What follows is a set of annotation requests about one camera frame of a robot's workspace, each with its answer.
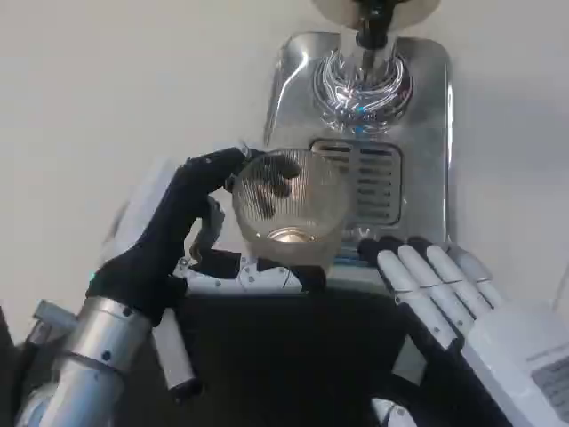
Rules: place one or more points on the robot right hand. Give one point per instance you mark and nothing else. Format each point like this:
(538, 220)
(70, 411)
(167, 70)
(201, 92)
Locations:
(489, 347)

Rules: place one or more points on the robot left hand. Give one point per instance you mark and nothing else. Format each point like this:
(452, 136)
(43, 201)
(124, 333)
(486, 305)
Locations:
(173, 231)

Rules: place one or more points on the clear ribbed glass cup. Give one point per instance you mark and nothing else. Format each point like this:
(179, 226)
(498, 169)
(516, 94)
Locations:
(293, 209)

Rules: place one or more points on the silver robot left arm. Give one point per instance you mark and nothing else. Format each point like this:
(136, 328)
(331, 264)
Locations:
(93, 347)

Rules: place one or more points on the black robot torso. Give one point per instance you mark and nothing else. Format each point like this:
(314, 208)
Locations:
(289, 356)

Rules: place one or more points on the steel drip tray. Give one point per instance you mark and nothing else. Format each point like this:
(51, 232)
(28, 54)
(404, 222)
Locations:
(427, 147)

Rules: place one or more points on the black dispenser tap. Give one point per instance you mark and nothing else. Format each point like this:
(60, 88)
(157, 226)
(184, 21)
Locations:
(372, 22)

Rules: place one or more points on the drink dispenser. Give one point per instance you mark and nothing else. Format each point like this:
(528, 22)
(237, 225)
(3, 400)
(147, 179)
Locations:
(413, 11)

